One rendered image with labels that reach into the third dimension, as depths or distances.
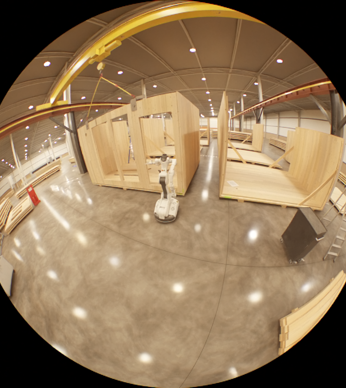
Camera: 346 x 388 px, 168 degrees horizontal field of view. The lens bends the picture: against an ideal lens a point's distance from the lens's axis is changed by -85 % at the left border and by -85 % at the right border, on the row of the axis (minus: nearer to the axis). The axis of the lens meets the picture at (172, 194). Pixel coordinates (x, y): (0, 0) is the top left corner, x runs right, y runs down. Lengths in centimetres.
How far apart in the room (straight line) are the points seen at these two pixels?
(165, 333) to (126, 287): 102
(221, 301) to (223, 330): 52
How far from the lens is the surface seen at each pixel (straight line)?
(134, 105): 360
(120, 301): 232
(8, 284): 566
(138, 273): 231
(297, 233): 275
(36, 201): 1054
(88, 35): 1174
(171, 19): 501
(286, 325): 249
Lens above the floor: 207
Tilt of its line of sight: 32 degrees down
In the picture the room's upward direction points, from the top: 5 degrees counter-clockwise
